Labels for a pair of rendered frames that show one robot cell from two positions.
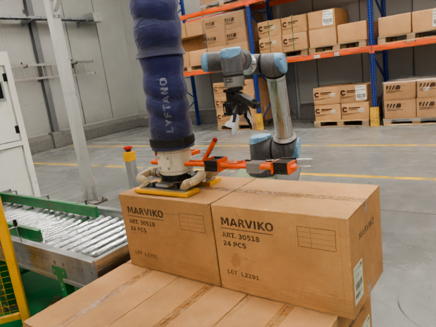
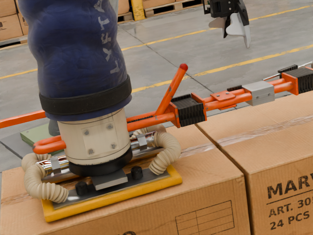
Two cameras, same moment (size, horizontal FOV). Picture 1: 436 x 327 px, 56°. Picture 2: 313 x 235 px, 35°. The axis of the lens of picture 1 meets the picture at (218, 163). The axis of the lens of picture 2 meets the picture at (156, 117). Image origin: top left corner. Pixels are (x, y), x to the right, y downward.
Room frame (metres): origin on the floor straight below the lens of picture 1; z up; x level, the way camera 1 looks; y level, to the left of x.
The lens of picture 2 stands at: (1.15, 1.00, 1.56)
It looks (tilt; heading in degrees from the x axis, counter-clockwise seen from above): 22 degrees down; 311
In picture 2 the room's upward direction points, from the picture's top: 10 degrees counter-clockwise
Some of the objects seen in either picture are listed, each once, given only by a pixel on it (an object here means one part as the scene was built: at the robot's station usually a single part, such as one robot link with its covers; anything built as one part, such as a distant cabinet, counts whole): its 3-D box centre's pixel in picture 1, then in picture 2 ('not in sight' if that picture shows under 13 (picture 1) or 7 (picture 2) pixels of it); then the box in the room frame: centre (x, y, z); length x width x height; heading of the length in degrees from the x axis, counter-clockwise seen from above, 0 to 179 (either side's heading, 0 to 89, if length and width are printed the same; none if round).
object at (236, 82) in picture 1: (233, 82); not in sight; (1.80, -0.11, 1.44); 0.10 x 0.09 x 0.05; 143
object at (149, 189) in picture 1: (165, 187); (110, 184); (1.96, 0.27, 0.97); 0.34 x 0.10 x 0.05; 55
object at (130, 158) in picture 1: (139, 213); not in sight; (3.05, 0.66, 0.50); 0.07 x 0.07 x 1.00; 52
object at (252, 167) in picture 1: (255, 166); (258, 93); (1.77, -0.17, 1.06); 0.07 x 0.07 x 0.04; 55
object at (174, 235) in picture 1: (191, 222); (125, 233); (2.04, 0.18, 0.74); 0.60 x 0.40 x 0.40; 52
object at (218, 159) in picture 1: (215, 163); (185, 109); (1.89, 0.01, 1.07); 0.10 x 0.08 x 0.06; 145
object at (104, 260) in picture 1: (142, 239); not in sight; (2.31, 0.51, 0.58); 0.70 x 0.03 x 0.06; 142
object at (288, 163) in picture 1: (283, 167); (301, 80); (1.68, -0.27, 1.07); 0.08 x 0.07 x 0.05; 55
